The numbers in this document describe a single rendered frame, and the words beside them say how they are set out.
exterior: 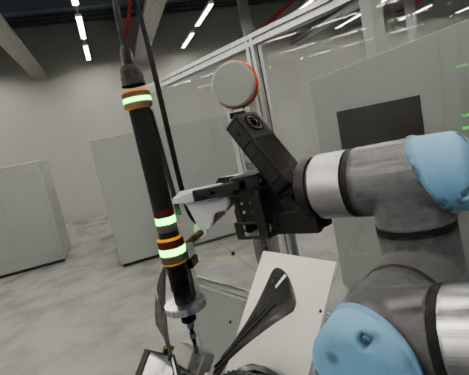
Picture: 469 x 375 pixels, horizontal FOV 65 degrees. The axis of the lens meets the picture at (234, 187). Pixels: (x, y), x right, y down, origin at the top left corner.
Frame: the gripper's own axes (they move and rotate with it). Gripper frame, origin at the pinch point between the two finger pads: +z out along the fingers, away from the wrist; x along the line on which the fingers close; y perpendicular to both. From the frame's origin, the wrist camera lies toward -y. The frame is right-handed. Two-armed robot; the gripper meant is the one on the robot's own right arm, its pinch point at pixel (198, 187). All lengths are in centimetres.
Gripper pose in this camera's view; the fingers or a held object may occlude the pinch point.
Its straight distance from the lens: 56.6
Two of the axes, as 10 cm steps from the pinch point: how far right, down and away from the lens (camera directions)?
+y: 2.4, 9.6, 1.2
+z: -7.4, 1.1, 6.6
